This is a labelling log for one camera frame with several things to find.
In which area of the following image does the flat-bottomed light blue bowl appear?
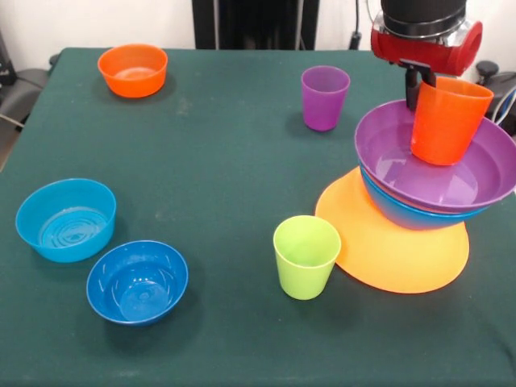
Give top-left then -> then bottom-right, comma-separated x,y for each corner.
15,177 -> 118,264

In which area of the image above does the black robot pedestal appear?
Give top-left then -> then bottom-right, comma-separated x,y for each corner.
192,0 -> 319,52

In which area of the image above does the black cable with plug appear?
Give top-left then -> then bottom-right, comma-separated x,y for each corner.
348,0 -> 363,52

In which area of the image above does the large light blue bowl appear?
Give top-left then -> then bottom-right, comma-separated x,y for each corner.
359,164 -> 500,232

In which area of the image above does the dark blue bowl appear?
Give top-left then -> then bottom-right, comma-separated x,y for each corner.
85,239 -> 189,327

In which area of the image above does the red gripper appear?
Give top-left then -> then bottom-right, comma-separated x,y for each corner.
370,19 -> 484,112

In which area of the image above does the purple bowl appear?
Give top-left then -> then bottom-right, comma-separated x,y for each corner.
354,99 -> 516,215

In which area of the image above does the small orange bowl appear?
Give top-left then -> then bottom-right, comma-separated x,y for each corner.
97,43 -> 169,98

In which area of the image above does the green cup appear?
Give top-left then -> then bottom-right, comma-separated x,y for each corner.
273,214 -> 343,302

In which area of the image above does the purple cup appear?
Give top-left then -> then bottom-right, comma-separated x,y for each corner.
301,65 -> 352,132

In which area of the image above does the orange cup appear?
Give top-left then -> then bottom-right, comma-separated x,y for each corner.
410,76 -> 496,167

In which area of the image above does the large yellow-orange bowl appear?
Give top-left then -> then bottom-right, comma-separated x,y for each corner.
314,167 -> 471,294

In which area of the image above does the dark green tablecloth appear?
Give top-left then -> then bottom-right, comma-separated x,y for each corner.
0,47 -> 516,387

